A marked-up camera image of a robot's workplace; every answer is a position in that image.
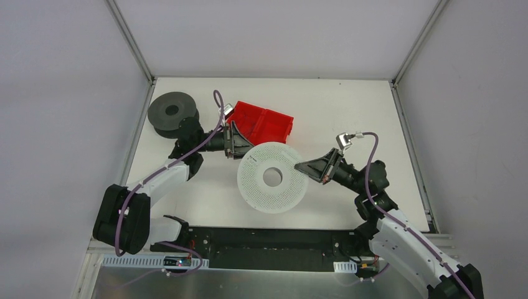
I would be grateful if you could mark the red two-compartment bin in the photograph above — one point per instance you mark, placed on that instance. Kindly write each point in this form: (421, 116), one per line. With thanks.
(261, 125)

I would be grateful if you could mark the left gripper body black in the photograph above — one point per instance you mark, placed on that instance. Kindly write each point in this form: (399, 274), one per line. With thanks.
(230, 141)

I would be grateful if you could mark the white slotted cable duct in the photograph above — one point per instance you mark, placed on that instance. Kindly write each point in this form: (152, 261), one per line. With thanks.
(169, 262)

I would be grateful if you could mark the aluminium frame post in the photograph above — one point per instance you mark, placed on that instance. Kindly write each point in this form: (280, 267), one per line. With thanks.
(131, 42)
(420, 40)

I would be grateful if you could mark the left aluminium frame post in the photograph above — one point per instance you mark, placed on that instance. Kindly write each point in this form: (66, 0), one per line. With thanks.
(131, 42)

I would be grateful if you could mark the black cable spool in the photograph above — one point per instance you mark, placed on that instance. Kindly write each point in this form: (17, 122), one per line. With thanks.
(167, 112)

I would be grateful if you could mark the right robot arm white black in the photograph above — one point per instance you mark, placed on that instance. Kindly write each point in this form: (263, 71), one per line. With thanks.
(387, 231)

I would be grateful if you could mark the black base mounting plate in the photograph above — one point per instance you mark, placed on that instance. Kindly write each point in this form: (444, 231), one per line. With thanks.
(298, 250)

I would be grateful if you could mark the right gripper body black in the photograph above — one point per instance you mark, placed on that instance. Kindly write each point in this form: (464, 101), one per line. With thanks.
(332, 167)

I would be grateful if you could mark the white translucent cable spool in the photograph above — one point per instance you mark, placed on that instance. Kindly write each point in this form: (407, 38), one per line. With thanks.
(267, 179)

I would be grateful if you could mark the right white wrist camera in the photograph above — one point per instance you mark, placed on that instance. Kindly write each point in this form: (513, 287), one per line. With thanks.
(344, 141)

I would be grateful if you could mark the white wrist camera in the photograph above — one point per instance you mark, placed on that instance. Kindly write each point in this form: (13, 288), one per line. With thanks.
(227, 112)
(344, 141)

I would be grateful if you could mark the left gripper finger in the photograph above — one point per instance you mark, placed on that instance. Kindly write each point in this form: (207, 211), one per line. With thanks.
(238, 152)
(238, 139)

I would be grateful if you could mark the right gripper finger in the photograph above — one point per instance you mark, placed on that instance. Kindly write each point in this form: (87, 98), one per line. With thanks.
(320, 163)
(316, 173)

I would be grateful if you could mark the right aluminium frame post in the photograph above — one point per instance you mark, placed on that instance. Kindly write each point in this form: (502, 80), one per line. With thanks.
(420, 40)

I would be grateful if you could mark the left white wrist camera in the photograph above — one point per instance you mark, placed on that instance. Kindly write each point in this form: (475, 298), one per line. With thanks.
(227, 112)

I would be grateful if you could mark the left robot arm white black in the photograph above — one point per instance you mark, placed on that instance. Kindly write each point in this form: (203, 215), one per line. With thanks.
(124, 219)

